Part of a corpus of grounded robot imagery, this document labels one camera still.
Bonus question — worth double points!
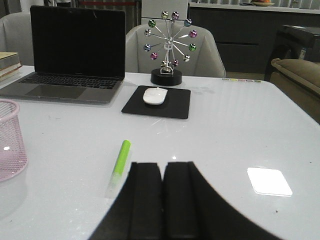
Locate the fruit bowl on counter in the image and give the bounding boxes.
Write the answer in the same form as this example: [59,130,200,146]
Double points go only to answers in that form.
[250,0,275,7]

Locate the dark side table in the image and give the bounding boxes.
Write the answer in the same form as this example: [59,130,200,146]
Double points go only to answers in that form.
[264,25,320,81]

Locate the white computer mouse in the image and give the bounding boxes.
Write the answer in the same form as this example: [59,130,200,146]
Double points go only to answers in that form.
[143,87,168,105]

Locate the pink mesh pen holder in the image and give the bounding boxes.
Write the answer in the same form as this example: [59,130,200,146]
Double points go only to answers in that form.
[0,99,28,182]

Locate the grey armchair left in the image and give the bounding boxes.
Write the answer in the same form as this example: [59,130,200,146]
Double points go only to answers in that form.
[0,12,34,66]

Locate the grey armchair right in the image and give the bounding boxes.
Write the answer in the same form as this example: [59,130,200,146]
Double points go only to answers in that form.
[125,21,226,78]

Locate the green highlighter pen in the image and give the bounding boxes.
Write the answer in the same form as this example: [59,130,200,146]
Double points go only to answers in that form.
[106,139,131,199]

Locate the black mouse pad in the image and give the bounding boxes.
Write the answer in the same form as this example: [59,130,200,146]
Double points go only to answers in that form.
[121,85,192,120]

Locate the middle book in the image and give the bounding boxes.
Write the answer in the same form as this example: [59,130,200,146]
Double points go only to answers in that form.
[0,68,19,82]

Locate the ferris wheel desk ornament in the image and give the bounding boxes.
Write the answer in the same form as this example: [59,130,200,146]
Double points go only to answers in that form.
[144,11,198,86]

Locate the grey laptop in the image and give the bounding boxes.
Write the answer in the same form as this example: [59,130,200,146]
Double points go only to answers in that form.
[0,6,126,104]

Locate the top yellow book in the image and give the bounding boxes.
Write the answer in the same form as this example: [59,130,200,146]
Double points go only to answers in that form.
[0,52,22,71]

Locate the dark counter cabinet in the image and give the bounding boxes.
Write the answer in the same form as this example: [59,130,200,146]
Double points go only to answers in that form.
[189,3,320,74]

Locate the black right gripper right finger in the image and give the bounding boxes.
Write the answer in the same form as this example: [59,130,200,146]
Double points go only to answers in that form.
[163,162,277,240]

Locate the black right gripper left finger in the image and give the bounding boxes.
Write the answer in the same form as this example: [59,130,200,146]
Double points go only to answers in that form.
[90,162,163,240]

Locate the grey armchair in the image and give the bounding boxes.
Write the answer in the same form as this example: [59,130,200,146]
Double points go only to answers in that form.
[0,12,34,66]
[125,21,226,78]

